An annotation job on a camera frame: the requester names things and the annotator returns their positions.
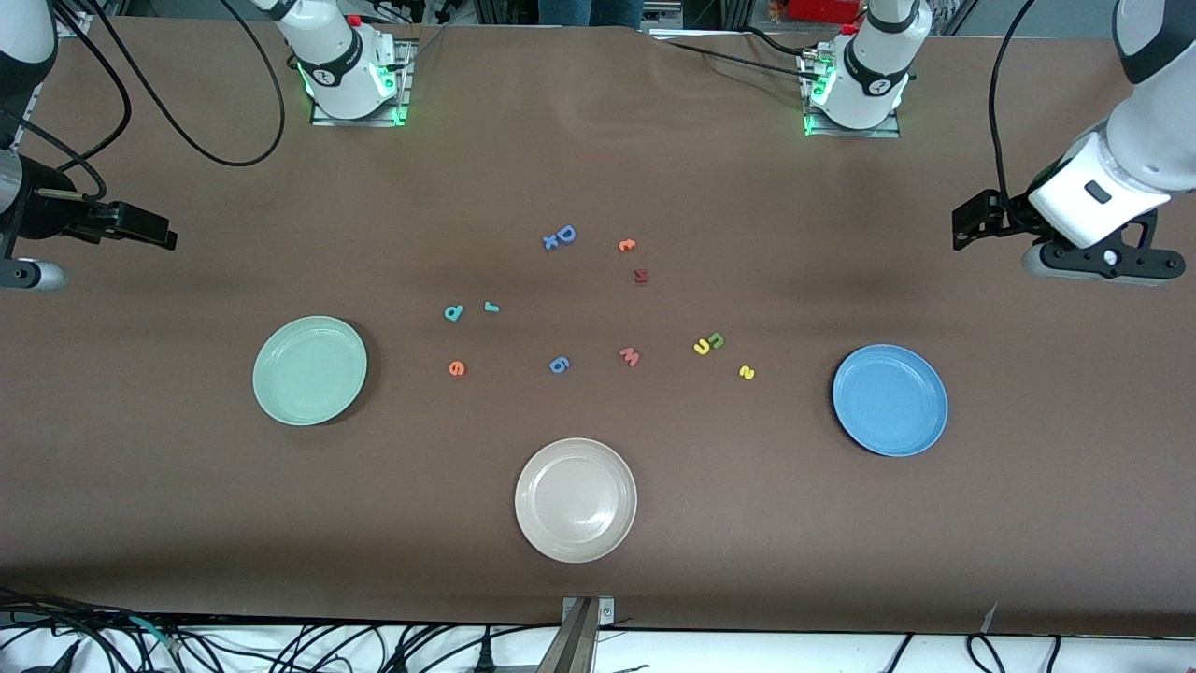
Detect teal cable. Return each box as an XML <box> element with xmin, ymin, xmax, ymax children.
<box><xmin>126</xmin><ymin>612</ymin><xmax>183</xmax><ymax>651</ymax></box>

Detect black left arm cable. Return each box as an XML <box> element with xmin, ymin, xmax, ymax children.
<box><xmin>988</xmin><ymin>0</ymin><xmax>1040</xmax><ymax>202</ymax></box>

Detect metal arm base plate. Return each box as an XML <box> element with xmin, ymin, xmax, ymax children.
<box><xmin>799</xmin><ymin>47</ymin><xmax>903</xmax><ymax>139</ymax></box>
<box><xmin>311</xmin><ymin>37</ymin><xmax>414</xmax><ymax>127</ymax></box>

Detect brown table cover sheet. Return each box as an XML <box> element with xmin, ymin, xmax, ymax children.
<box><xmin>0</xmin><ymin>17</ymin><xmax>1196</xmax><ymax>638</ymax></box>

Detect grey metal bar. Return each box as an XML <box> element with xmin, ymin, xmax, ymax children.
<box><xmin>535</xmin><ymin>598</ymin><xmax>599</xmax><ymax>673</ymax></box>

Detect person legs in jeans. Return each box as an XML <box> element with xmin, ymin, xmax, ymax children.
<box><xmin>537</xmin><ymin>0</ymin><xmax>646</xmax><ymax>29</ymax></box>

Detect mint green plate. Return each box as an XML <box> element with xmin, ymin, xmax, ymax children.
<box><xmin>252</xmin><ymin>316</ymin><xmax>369</xmax><ymax>427</ymax></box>

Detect red box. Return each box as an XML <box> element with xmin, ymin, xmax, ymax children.
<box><xmin>785</xmin><ymin>0</ymin><xmax>865</xmax><ymax>24</ymax></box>

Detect beige plate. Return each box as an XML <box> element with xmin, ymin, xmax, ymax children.
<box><xmin>514</xmin><ymin>437</ymin><xmax>639</xmax><ymax>565</ymax></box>

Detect black cable on table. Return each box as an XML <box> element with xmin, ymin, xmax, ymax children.
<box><xmin>743</xmin><ymin>25</ymin><xmax>828</xmax><ymax>62</ymax></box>
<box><xmin>649</xmin><ymin>33</ymin><xmax>823</xmax><ymax>83</ymax></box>

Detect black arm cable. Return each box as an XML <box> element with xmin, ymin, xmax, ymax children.
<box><xmin>9</xmin><ymin>0</ymin><xmax>286</xmax><ymax>202</ymax></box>
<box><xmin>988</xmin><ymin>0</ymin><xmax>1040</xmax><ymax>202</ymax></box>

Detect metal clamp plate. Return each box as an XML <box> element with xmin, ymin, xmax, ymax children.
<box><xmin>561</xmin><ymin>595</ymin><xmax>616</xmax><ymax>625</ymax></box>

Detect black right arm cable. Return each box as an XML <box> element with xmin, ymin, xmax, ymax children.
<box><xmin>9</xmin><ymin>0</ymin><xmax>286</xmax><ymax>202</ymax></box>

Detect blue plate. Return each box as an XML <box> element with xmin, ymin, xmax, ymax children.
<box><xmin>832</xmin><ymin>344</ymin><xmax>949</xmax><ymax>458</ymax></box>

